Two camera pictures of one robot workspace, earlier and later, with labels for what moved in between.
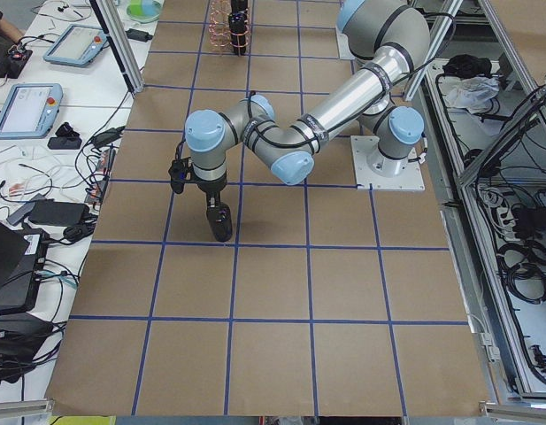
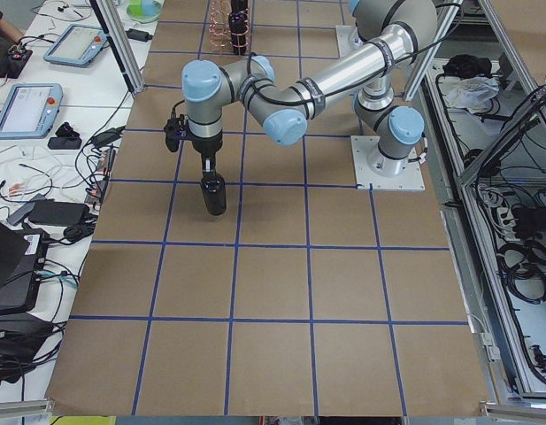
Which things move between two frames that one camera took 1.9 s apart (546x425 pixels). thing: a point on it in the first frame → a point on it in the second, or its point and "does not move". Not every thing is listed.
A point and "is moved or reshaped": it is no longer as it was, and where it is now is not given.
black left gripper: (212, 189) → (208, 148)
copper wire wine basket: (219, 30) does not move
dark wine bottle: (220, 220) is moved or reshaped
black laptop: (16, 263) does not move
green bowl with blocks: (144, 11) does not move
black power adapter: (138, 34) does not move
